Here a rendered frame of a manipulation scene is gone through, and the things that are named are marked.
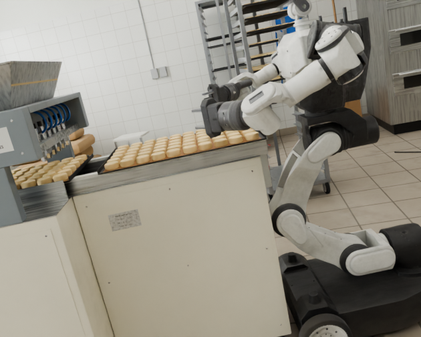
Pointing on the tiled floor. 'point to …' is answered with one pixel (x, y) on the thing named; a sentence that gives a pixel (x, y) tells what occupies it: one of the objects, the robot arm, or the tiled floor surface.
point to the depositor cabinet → (43, 278)
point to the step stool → (130, 137)
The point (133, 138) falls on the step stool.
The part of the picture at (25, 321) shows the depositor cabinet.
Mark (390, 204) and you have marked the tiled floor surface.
